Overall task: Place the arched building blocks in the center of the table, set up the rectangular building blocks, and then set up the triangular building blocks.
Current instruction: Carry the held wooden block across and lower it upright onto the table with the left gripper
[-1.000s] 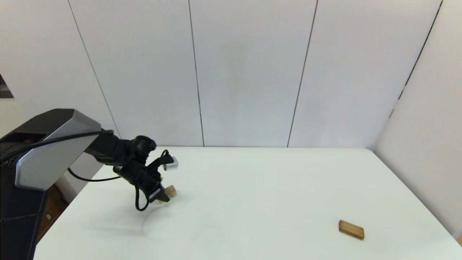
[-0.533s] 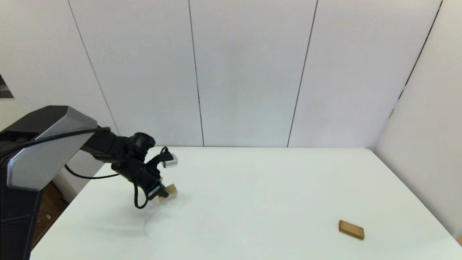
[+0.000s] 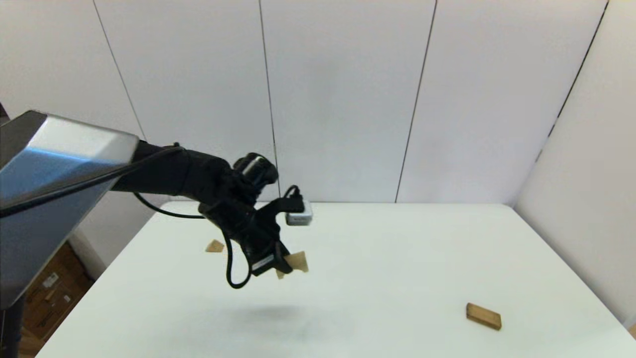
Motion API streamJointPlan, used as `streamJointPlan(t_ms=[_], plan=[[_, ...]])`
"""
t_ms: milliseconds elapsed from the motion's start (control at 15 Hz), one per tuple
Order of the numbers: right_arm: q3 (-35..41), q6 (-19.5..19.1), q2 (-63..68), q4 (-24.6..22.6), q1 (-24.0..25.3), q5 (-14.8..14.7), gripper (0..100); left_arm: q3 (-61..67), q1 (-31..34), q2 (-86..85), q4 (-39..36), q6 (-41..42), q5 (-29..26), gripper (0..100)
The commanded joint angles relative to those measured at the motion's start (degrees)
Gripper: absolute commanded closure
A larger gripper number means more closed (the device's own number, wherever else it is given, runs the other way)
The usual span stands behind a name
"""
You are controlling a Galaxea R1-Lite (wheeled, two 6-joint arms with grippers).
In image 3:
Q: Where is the brown cardboard box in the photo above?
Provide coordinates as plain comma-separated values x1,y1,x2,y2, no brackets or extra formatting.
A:
42,242,82,299
22,276,96,344

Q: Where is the rectangular wooden block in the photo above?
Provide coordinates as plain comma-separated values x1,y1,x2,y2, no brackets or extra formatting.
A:
466,303,502,331

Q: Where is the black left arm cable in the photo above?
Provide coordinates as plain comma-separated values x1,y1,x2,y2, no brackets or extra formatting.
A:
0,143,252,290

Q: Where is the arched wooden block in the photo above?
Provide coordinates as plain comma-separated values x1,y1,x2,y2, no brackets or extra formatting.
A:
276,251,309,279

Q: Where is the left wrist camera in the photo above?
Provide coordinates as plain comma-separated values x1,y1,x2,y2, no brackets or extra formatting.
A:
285,199,314,227

